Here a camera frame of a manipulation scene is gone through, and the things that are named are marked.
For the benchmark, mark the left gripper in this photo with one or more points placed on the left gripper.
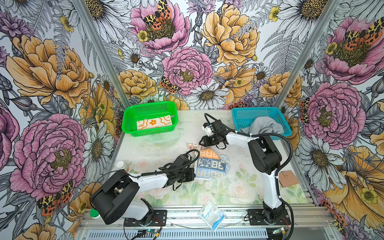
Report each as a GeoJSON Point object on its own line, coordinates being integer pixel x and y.
{"type": "Point", "coordinates": [191, 175]}

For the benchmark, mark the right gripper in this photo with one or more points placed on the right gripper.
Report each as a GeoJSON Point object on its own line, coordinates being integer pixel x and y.
{"type": "Point", "coordinates": [206, 142]}

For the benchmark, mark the grey patterned towel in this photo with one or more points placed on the grey patterned towel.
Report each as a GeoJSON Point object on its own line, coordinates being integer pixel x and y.
{"type": "Point", "coordinates": [210, 164]}

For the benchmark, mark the plain grey towel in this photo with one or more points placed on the plain grey towel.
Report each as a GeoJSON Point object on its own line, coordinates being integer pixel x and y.
{"type": "Point", "coordinates": [262, 125]}

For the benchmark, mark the orange white floral towel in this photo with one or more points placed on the orange white floral towel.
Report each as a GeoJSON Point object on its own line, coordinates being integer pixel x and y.
{"type": "Point", "coordinates": [153, 123]}

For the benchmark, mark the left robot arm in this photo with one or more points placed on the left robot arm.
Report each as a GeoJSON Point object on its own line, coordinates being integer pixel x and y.
{"type": "Point", "coordinates": [117, 197]}

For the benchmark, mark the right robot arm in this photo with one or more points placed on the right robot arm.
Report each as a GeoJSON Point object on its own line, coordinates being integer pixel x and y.
{"type": "Point", "coordinates": [265, 157]}

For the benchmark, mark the teal plastic basket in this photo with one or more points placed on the teal plastic basket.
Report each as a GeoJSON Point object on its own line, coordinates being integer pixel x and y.
{"type": "Point", "coordinates": [244, 117]}

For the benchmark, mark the white blue packet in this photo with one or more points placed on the white blue packet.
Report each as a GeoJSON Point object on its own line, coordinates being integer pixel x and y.
{"type": "Point", "coordinates": [211, 215]}

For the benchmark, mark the small orange cap bottle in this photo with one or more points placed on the small orange cap bottle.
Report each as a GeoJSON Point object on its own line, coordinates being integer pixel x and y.
{"type": "Point", "coordinates": [122, 166]}

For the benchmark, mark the green plastic basket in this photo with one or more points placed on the green plastic basket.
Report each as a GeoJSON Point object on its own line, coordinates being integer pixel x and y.
{"type": "Point", "coordinates": [150, 118]}

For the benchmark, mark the brown square patch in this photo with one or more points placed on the brown square patch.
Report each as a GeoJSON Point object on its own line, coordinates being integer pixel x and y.
{"type": "Point", "coordinates": [288, 178]}

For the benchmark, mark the white bottle green cap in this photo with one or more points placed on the white bottle green cap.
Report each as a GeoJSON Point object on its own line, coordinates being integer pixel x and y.
{"type": "Point", "coordinates": [94, 214]}

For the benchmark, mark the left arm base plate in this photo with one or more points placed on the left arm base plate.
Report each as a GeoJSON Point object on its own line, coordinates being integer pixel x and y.
{"type": "Point", "coordinates": [158, 218]}

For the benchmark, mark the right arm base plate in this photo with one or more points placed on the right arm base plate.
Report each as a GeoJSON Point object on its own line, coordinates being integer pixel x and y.
{"type": "Point", "coordinates": [261, 217]}

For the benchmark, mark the right aluminium frame post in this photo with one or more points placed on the right aluminium frame post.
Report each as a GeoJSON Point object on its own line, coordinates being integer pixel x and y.
{"type": "Point", "coordinates": [323, 22]}

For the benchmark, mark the aluminium frame post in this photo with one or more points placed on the aluminium frame post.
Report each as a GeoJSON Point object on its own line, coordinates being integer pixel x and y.
{"type": "Point", "coordinates": [323, 22]}
{"type": "Point", "coordinates": [96, 39]}

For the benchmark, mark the left aluminium frame post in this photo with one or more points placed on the left aluminium frame post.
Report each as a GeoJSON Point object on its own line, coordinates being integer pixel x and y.
{"type": "Point", "coordinates": [96, 39]}

